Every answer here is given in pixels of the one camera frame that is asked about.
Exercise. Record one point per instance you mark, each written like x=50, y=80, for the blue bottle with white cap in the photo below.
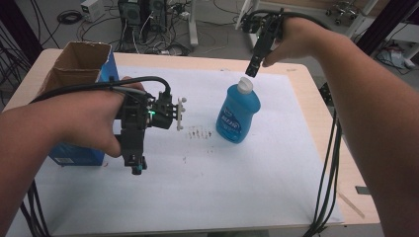
x=238, y=112

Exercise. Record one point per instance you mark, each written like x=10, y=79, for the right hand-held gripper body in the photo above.
x=268, y=33

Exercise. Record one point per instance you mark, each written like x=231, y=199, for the black computer tower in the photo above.
x=141, y=15

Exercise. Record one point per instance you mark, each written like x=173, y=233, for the office chair base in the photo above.
x=344, y=10

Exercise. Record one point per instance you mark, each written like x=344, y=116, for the person's left hand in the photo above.
x=89, y=115

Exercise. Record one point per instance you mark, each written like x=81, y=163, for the person's right hand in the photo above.
x=299, y=38

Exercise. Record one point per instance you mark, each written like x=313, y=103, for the blue cardboard box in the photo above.
x=77, y=62

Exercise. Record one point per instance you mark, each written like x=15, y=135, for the thin wooden strip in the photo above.
x=351, y=205

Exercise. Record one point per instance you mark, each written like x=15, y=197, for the white stand leg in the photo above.
x=193, y=23

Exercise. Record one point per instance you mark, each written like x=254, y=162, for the white power supply unit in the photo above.
x=92, y=9

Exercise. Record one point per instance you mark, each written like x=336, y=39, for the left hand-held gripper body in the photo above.
x=135, y=115

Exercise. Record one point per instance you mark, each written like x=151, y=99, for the white foam mat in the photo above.
x=214, y=184

